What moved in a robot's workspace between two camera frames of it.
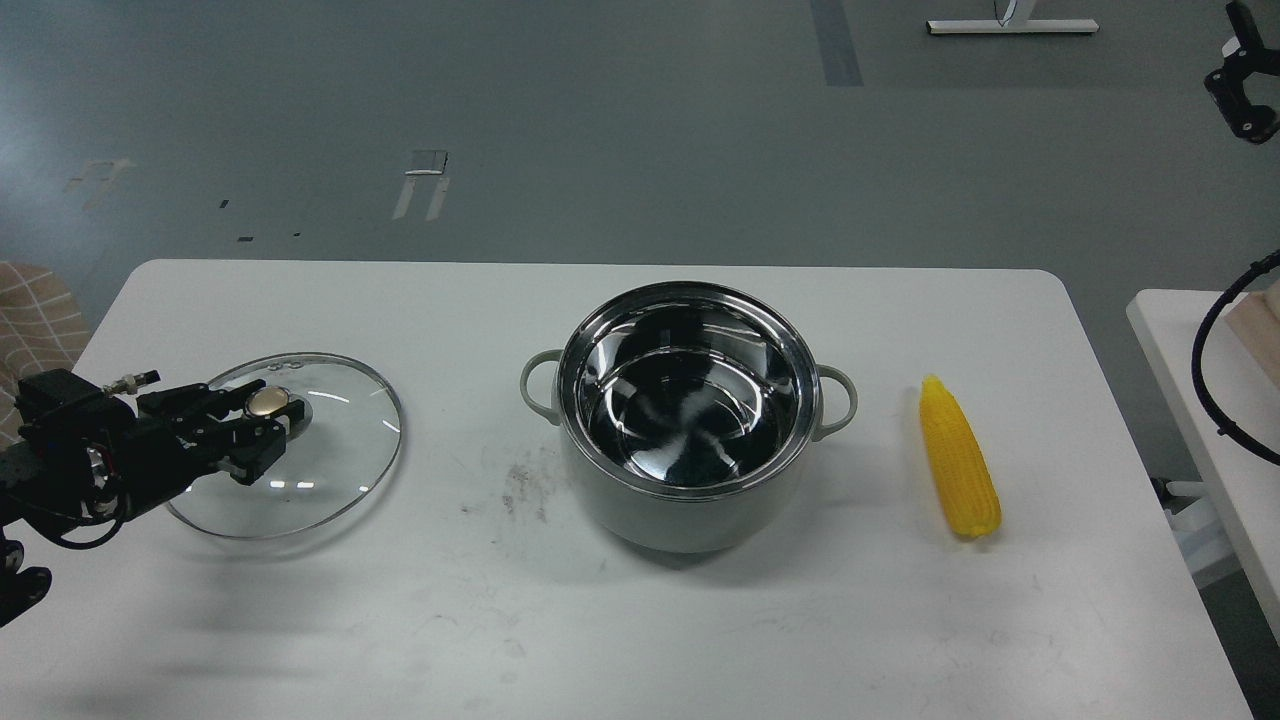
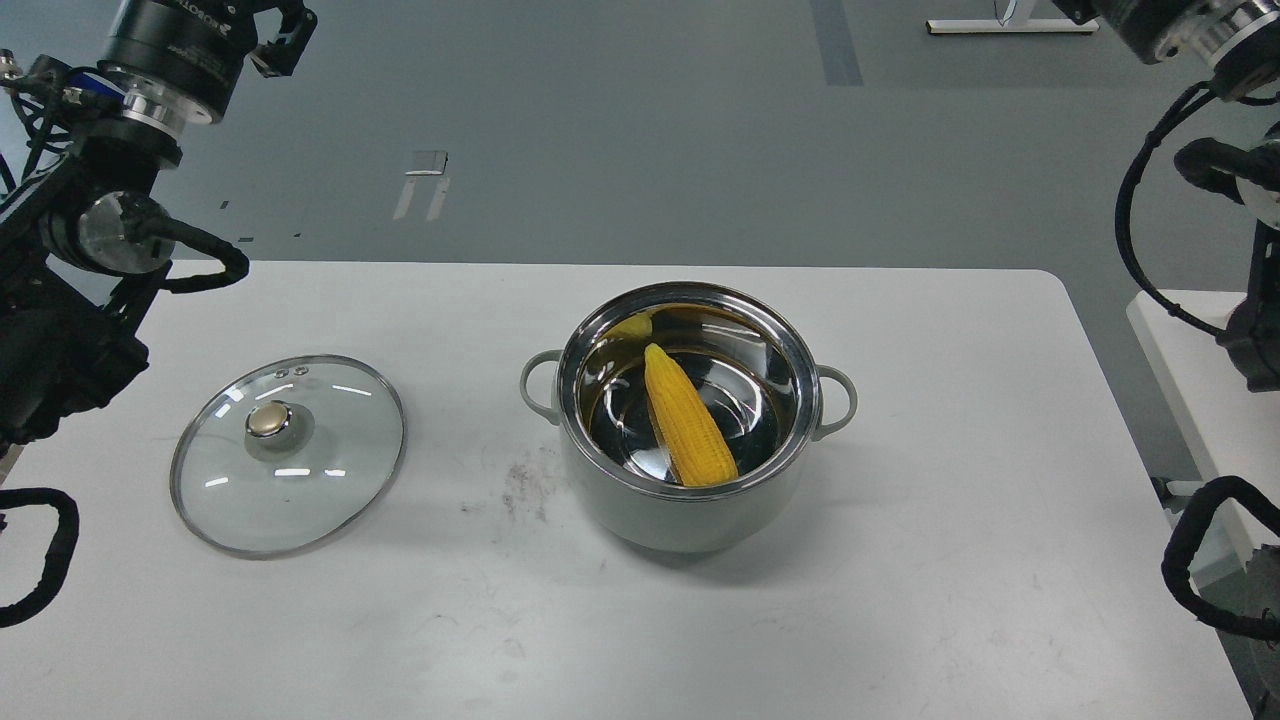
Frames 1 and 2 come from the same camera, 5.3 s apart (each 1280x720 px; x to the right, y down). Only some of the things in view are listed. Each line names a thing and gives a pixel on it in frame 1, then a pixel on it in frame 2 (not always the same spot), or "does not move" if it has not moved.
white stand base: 1017,20 does not move
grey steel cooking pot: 689,412 does not move
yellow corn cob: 960,462 to 693,432
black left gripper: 129,462 to 182,59
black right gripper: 1243,54 to 1212,33
